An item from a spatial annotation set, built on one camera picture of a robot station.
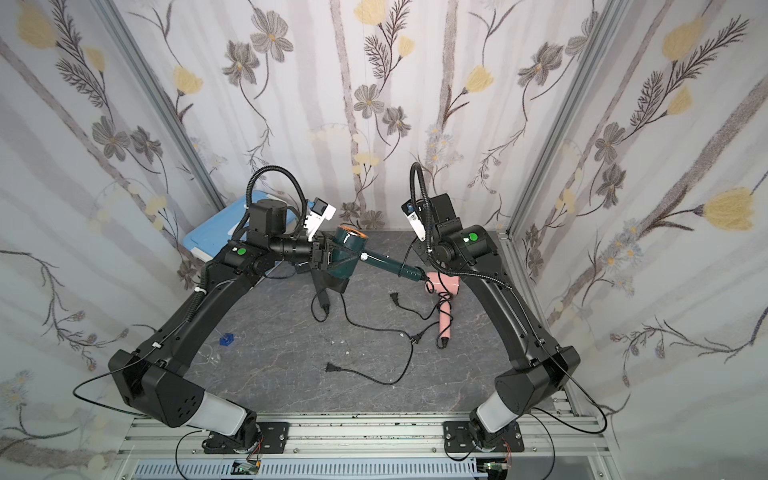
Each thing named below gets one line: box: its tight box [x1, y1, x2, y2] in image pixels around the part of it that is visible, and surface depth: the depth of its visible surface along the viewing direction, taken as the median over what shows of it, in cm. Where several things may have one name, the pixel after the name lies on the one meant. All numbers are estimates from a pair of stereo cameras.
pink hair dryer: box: [425, 272, 460, 347], surface depth 92 cm
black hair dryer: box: [310, 268, 349, 315], surface depth 70 cm
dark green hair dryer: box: [327, 226, 426, 282], surface depth 68 cm
